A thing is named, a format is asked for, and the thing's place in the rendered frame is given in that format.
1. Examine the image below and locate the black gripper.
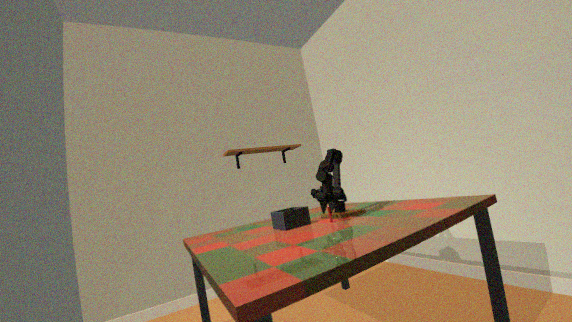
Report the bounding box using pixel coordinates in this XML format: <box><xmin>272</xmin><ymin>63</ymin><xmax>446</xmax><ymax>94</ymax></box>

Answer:
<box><xmin>315</xmin><ymin>184</ymin><xmax>339</xmax><ymax>213</ymax></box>

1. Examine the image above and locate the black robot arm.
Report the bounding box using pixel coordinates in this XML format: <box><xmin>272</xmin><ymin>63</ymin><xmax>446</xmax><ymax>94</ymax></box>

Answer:
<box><xmin>311</xmin><ymin>149</ymin><xmax>347</xmax><ymax>213</ymax></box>

